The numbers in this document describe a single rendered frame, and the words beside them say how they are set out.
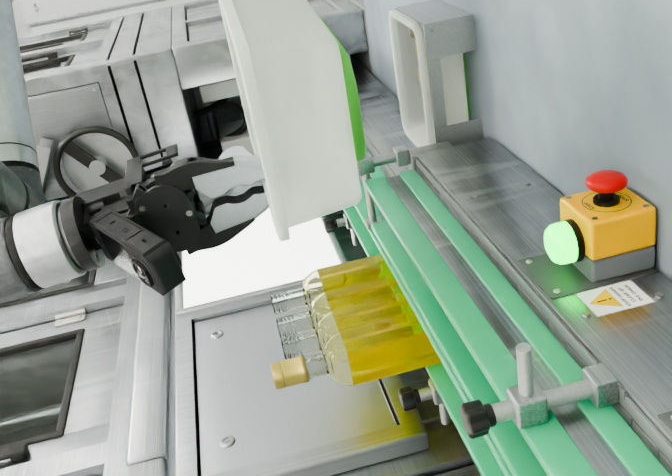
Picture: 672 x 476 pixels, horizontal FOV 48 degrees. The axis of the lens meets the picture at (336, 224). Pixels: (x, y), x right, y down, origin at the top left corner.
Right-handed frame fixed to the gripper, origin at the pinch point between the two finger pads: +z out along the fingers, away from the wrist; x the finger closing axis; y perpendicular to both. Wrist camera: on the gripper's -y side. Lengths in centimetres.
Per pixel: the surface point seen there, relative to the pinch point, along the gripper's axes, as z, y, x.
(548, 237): 23.7, -3.1, 14.7
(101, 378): -41, 44, 50
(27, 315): -58, 71, 49
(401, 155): 18.4, 38.0, 23.2
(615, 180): 30.8, -3.9, 10.1
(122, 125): -34, 122, 36
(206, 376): -22, 32, 46
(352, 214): 10, 59, 43
